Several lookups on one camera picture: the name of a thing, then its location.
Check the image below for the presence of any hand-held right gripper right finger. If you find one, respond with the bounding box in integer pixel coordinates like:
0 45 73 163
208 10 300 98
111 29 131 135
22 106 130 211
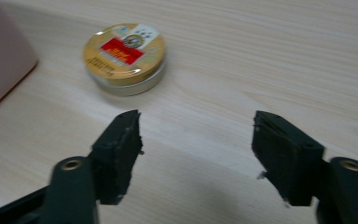
251 110 325 208

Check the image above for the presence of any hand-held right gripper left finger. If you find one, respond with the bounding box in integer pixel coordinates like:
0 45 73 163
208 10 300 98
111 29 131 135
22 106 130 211
88 109 144 205

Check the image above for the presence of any pink plastic box with lid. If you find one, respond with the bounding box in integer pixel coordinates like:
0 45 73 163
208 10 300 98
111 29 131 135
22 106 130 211
0 0 39 119

